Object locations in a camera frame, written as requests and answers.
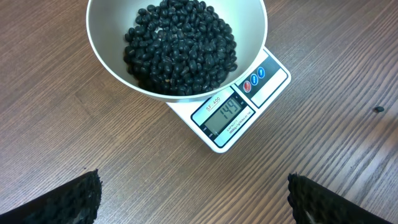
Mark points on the white bowl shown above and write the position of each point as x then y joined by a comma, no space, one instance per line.
107,21

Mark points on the pile of black beans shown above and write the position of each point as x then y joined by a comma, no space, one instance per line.
180,48

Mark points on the stray black bean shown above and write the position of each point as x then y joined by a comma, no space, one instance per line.
379,109

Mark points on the white digital kitchen scale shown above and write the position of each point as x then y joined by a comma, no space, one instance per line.
222,119

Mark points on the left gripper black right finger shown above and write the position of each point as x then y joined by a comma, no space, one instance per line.
313,203

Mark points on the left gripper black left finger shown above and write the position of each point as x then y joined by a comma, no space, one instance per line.
77,201

